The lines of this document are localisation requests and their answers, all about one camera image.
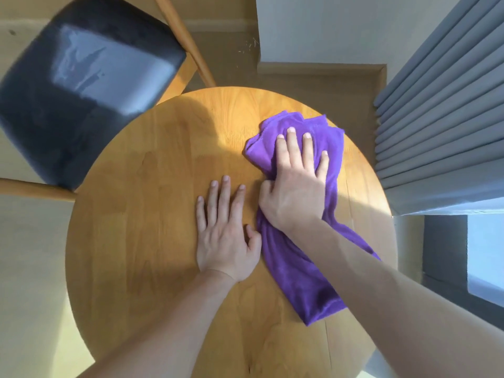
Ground grey pleated curtain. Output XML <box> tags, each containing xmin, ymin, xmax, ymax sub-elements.
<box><xmin>372</xmin><ymin>0</ymin><xmax>504</xmax><ymax>216</ymax></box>

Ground wooden chair with black seat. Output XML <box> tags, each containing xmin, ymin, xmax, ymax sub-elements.
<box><xmin>0</xmin><ymin>0</ymin><xmax>217</xmax><ymax>203</ymax></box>

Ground person's left forearm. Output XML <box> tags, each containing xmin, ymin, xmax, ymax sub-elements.
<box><xmin>77</xmin><ymin>269</ymin><xmax>237</xmax><ymax>378</ymax></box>

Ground person's left hand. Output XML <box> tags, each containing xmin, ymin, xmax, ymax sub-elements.
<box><xmin>195</xmin><ymin>175</ymin><xmax>263</xmax><ymax>283</ymax></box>

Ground person's right hand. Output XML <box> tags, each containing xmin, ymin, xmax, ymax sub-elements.
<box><xmin>258</xmin><ymin>127</ymin><xmax>330</xmax><ymax>233</ymax></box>

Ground purple microfibre cloth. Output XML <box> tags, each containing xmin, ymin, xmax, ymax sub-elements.
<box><xmin>243</xmin><ymin>110</ymin><xmax>381</xmax><ymax>327</ymax></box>

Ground large glass window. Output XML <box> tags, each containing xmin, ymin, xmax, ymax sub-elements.
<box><xmin>421</xmin><ymin>214</ymin><xmax>504</xmax><ymax>327</ymax></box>

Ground round wooden table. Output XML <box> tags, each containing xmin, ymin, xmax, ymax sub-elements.
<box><xmin>65</xmin><ymin>86</ymin><xmax>398</xmax><ymax>378</ymax></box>

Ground person's right forearm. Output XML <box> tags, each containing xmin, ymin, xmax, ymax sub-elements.
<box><xmin>287</xmin><ymin>218</ymin><xmax>504</xmax><ymax>378</ymax></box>

